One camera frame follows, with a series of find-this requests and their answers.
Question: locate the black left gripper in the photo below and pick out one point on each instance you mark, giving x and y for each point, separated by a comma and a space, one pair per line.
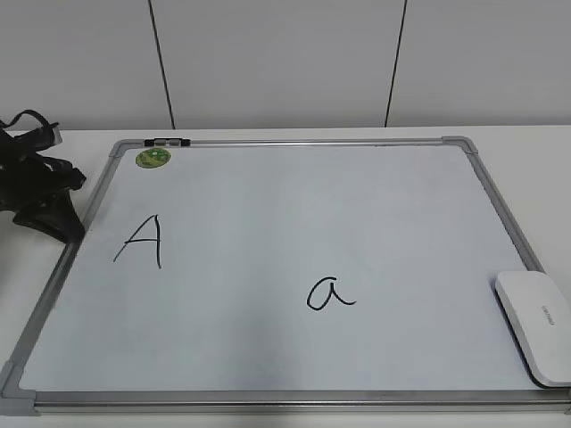
25, 175

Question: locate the white whiteboard eraser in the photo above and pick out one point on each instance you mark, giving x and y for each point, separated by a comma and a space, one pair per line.
539, 316

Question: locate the round green magnet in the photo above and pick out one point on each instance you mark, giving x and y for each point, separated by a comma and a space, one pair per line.
153, 158

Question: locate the black silver hanging clip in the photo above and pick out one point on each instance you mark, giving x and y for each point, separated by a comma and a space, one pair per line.
175, 142

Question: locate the grey framed whiteboard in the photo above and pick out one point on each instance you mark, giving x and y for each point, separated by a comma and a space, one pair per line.
283, 276

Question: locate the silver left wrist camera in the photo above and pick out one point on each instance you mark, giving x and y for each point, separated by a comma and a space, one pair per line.
45, 137

